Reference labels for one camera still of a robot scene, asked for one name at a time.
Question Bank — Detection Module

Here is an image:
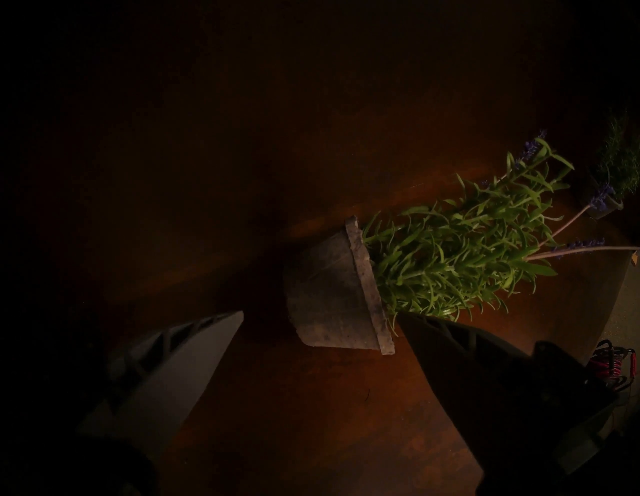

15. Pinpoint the left gripper gray left finger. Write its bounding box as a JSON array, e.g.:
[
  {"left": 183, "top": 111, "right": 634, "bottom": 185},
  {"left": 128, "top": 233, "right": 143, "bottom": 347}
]
[{"left": 77, "top": 310, "right": 245, "bottom": 462}]

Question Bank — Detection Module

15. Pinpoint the left gripper gray right finger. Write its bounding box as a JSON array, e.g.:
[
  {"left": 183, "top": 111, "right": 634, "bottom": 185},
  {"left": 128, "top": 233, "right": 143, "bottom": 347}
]
[{"left": 396, "top": 312, "right": 621, "bottom": 484}]

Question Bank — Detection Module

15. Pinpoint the fake lavender plant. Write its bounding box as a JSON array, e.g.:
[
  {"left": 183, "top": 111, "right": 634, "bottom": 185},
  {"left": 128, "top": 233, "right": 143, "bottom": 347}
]
[
  {"left": 282, "top": 130, "right": 640, "bottom": 357},
  {"left": 582, "top": 112, "right": 640, "bottom": 221}
]

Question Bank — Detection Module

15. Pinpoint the dark wooden bookshelf cabinet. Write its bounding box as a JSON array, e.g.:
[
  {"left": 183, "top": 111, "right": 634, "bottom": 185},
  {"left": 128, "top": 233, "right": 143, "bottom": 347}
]
[{"left": 0, "top": 0, "right": 640, "bottom": 496}]

